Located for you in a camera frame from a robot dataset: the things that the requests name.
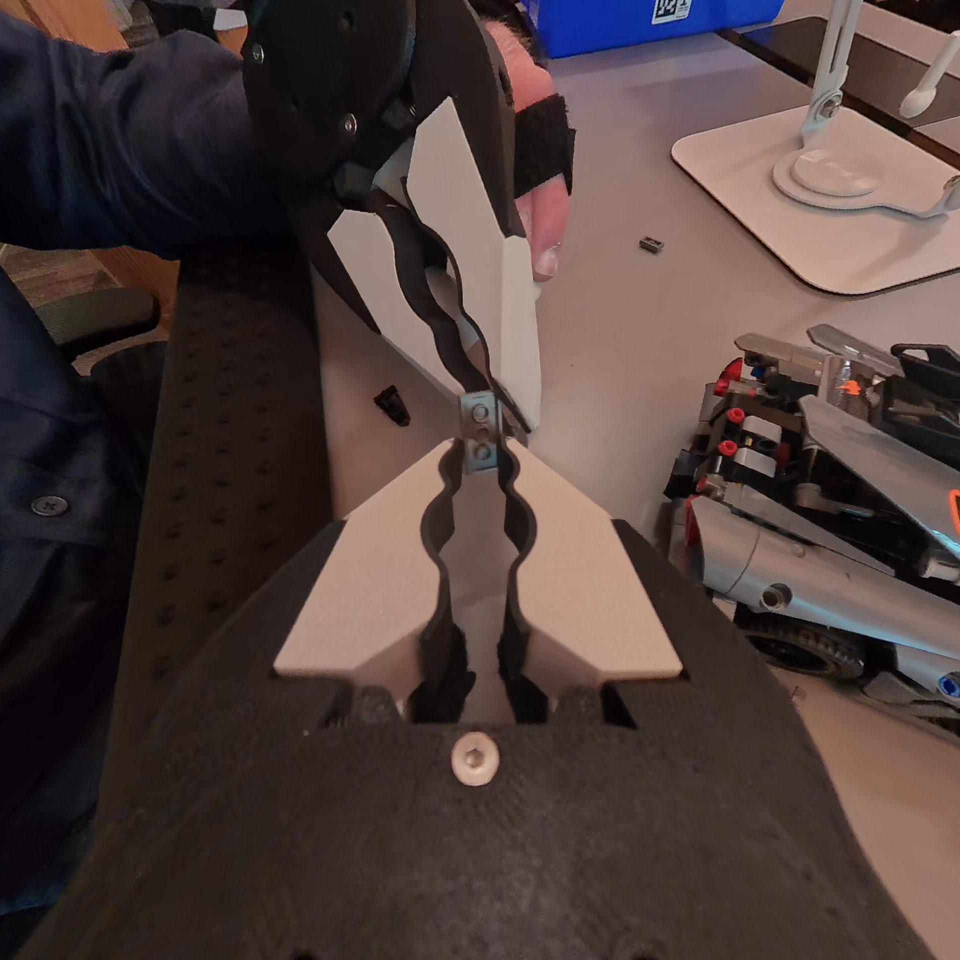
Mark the layered plywood board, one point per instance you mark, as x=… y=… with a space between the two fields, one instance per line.
x=67 y=19

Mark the small dark grey lego plate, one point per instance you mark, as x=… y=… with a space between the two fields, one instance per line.
x=652 y=244

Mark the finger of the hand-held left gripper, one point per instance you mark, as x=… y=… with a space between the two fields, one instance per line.
x=375 y=262
x=487 y=262

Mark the person's left forearm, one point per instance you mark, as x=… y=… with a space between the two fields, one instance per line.
x=112 y=150

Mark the person's dark jacket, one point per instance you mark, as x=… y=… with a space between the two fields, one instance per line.
x=52 y=525

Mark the white desk stand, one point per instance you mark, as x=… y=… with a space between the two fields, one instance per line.
x=862 y=247

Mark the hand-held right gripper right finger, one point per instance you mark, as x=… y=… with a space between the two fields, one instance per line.
x=600 y=600

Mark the blue bin with square tag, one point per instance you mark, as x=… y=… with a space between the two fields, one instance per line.
x=600 y=30

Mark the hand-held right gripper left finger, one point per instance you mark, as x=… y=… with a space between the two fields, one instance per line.
x=352 y=600

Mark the grey lego car model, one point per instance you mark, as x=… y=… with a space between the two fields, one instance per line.
x=750 y=555

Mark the person's left hand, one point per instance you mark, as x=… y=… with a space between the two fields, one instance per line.
x=544 y=225

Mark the black angled lego connector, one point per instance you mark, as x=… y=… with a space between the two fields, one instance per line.
x=392 y=405

